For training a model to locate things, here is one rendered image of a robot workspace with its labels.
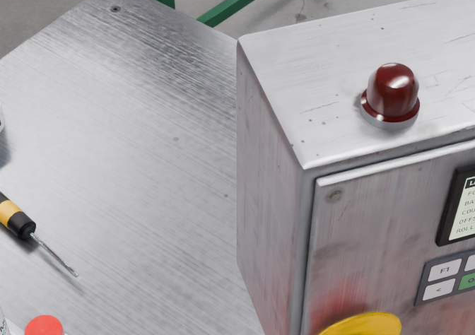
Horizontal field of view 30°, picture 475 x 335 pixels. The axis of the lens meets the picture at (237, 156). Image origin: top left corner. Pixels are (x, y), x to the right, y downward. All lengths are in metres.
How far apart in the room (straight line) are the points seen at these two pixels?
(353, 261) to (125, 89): 0.96
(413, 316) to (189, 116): 0.85
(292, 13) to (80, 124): 1.59
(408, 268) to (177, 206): 0.76
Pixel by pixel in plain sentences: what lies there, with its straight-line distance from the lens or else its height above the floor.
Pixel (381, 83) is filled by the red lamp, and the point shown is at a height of 1.50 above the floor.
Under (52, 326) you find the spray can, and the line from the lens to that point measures 0.80.
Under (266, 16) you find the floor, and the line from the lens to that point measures 2.81.
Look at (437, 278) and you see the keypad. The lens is 0.48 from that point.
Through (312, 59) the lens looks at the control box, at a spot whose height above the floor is 1.48.
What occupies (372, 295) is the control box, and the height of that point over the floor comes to 1.37.
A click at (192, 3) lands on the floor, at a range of 2.86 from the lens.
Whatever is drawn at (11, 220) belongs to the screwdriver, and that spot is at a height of 0.86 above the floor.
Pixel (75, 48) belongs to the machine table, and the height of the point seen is 0.83.
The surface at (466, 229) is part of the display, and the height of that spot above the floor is 1.41.
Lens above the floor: 1.75
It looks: 48 degrees down
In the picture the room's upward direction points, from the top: straight up
